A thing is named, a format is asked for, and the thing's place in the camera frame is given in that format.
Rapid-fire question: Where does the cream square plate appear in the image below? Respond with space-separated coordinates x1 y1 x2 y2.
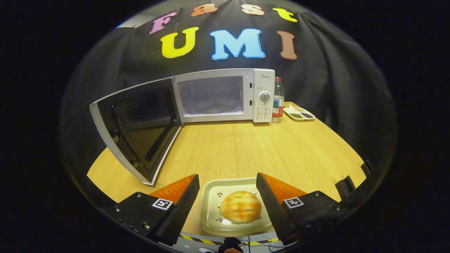
199 177 275 236

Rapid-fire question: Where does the golden bread bun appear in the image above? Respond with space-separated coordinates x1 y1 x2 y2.
219 191 262 224

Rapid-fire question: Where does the white microwave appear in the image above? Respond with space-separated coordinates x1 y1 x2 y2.
89 68 276 187

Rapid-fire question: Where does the divided dish of beans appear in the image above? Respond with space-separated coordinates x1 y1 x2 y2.
283 104 316 121

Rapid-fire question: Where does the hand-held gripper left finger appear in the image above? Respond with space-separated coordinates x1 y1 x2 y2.
105 174 200 246

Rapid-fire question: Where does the black backdrop cloth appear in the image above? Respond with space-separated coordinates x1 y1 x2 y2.
60 0 398 197

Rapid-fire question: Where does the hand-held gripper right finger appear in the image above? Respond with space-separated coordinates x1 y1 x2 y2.
256 172 348 246

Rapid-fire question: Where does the clear plastic water bottle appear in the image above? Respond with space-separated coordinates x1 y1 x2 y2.
271 77 285 124

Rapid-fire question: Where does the yellow black hazard tape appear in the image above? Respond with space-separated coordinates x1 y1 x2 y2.
179 234 282 246

